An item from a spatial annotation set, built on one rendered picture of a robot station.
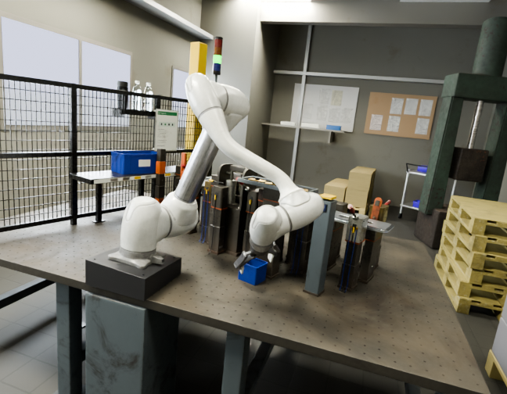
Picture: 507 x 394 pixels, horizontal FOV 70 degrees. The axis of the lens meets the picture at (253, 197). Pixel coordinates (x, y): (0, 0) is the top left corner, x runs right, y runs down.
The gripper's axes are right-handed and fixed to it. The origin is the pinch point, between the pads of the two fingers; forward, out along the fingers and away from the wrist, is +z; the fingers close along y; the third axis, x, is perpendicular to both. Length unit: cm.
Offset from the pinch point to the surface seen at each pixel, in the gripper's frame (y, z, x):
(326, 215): -34.7, -12.1, -4.5
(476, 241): -208, 108, 13
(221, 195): -5, 18, -49
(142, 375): 57, 31, 17
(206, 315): 26.7, -0.1, 11.9
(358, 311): -33.8, 7.9, 33.6
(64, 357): 91, 52, -10
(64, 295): 80, 28, -30
